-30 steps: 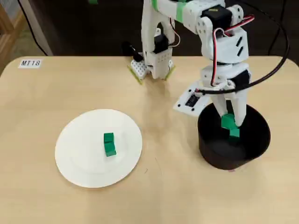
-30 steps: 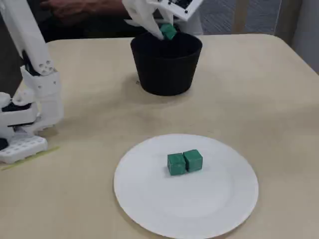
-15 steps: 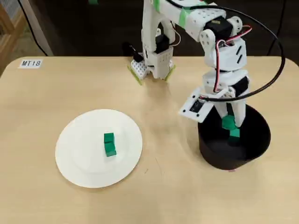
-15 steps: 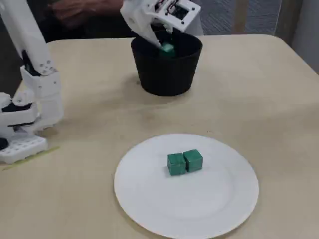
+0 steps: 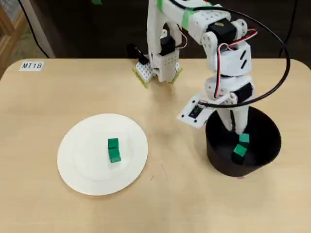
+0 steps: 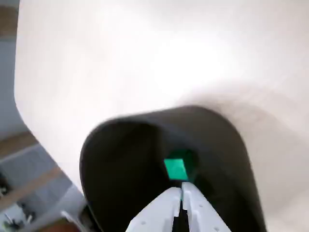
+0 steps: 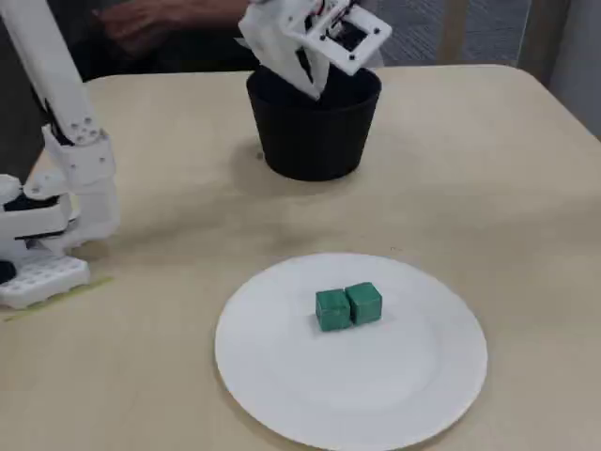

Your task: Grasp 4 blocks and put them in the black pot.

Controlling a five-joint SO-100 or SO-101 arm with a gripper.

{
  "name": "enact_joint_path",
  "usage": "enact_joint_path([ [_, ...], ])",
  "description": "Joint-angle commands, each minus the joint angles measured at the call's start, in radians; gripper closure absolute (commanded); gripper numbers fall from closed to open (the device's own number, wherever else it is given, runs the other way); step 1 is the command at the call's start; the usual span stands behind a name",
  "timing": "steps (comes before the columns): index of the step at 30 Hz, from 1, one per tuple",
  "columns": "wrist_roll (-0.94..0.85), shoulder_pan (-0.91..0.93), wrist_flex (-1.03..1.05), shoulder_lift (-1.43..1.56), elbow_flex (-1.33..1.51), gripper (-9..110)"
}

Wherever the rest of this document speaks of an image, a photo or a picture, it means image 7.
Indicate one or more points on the gray partition with wooden frame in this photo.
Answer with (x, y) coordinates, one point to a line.
(413, 28)

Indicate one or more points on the white perforated base plate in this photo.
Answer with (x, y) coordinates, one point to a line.
(42, 282)

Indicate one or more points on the yellow-green tape strip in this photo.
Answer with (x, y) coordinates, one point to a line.
(70, 293)

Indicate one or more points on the person's bare hand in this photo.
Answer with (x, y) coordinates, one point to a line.
(141, 26)

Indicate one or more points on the wrist camera on white mount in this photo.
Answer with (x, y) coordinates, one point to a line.
(347, 40)

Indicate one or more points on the white round plate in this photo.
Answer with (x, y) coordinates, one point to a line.
(375, 376)

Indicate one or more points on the black pot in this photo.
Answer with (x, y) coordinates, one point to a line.
(310, 141)

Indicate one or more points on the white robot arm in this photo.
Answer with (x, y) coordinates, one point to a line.
(51, 70)

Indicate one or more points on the green cube block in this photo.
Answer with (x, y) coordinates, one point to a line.
(366, 304)
(332, 310)

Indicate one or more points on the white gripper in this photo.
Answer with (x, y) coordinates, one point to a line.
(287, 60)

